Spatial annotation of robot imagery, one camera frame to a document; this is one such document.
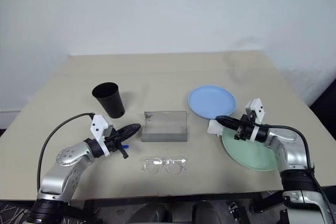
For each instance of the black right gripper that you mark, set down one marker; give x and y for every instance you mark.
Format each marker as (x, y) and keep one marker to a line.
(244, 130)

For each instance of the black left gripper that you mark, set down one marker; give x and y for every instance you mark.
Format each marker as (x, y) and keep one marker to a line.
(114, 142)

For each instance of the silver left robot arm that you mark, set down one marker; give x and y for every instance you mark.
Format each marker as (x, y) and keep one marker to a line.
(63, 166)

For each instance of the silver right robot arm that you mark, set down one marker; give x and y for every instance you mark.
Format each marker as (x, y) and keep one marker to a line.
(294, 161)

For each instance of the crumpled white tissue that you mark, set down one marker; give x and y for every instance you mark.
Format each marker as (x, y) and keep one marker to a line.
(214, 129)

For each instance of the light blue plate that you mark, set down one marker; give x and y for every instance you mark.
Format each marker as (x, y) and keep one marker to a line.
(212, 102)

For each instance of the black plastic cup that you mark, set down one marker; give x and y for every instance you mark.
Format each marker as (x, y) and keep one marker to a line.
(111, 103)

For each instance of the clear grey glasses case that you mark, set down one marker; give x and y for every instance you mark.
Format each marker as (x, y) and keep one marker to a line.
(164, 132)

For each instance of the light green plate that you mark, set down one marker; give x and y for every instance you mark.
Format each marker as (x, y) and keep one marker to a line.
(249, 155)

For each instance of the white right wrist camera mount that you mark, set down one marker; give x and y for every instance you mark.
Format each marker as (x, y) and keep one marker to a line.
(257, 110)

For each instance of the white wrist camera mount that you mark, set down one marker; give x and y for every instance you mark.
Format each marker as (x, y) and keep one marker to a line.
(257, 110)
(98, 127)

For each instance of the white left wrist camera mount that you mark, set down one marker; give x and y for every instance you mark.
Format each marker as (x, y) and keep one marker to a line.
(98, 127)

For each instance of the clear frame eyeglasses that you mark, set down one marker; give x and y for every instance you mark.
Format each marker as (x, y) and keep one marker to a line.
(165, 165)

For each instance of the black metal frame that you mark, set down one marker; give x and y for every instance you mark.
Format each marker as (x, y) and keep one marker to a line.
(267, 200)

